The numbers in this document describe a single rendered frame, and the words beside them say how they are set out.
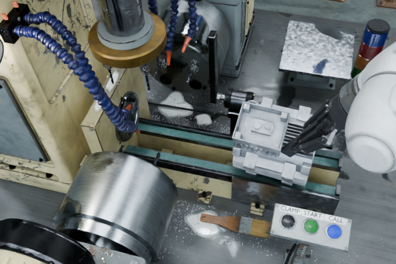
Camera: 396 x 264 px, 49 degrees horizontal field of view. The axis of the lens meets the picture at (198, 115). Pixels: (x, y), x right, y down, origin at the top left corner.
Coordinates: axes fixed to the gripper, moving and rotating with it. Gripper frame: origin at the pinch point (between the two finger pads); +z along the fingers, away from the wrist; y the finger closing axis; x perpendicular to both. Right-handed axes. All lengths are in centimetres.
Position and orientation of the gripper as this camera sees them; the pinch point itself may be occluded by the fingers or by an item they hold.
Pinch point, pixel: (294, 146)
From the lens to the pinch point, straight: 108.7
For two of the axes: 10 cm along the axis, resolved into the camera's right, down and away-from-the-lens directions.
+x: 8.6, 4.7, 2.0
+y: -2.6, 7.5, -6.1
